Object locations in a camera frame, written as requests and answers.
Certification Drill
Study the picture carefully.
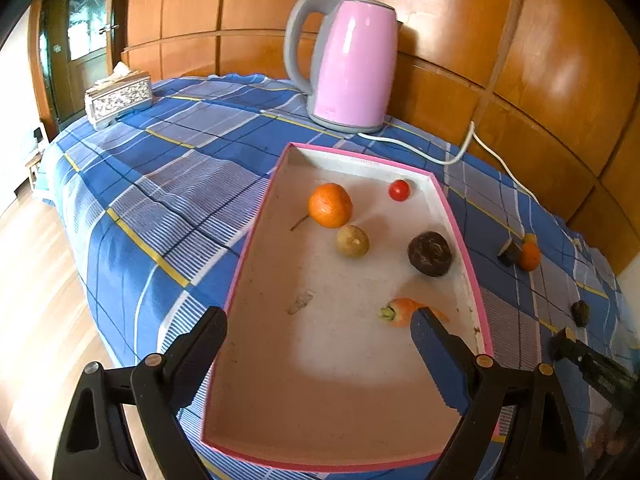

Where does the yellow-brown round fruit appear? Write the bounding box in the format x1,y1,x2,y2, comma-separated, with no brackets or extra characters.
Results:
336,225,371,259

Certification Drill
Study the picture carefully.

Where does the white power cable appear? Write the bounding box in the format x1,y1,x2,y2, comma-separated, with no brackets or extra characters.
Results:
356,121,541,206

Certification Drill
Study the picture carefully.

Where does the large orange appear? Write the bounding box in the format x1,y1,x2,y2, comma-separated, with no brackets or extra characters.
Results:
308,182,354,229

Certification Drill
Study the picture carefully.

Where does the pink-rimmed white tray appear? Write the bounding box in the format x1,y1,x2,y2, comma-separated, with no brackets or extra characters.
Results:
200,142,501,474

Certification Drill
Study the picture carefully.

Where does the silver patterned tissue box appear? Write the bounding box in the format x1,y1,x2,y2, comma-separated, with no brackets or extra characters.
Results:
84,62,155,129

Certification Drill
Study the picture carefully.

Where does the blue checked tablecloth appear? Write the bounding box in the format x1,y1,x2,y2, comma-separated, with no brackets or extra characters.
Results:
42,74,640,480

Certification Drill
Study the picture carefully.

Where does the small carrot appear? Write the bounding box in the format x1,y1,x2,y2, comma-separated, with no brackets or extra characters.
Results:
380,297,451,329

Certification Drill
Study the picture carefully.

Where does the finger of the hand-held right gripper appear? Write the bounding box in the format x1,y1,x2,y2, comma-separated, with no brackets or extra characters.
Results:
571,338,640,397

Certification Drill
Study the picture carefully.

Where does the small orange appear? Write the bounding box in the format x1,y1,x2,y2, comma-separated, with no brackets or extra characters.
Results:
517,242,542,272

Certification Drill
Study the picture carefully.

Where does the dark brown cut fruit slice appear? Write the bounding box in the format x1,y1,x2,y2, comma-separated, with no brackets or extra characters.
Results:
497,241,523,267

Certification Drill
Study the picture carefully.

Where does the wooden glazed door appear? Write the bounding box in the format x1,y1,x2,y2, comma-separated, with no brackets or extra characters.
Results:
37,0,128,133

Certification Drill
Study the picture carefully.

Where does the dark round fruit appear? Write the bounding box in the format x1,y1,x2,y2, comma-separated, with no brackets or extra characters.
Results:
407,231,455,277

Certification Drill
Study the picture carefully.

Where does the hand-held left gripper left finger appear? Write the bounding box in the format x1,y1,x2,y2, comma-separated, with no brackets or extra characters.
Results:
52,306,229,480

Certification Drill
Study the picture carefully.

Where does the pink electric kettle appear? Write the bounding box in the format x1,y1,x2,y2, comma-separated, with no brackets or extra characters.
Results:
283,0,401,134

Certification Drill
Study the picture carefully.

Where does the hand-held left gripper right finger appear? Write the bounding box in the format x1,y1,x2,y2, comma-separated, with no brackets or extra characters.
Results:
409,306,587,480

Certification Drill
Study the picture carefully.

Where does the wooden panelled wardrobe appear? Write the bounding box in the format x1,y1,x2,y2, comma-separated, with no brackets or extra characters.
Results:
120,0,640,276

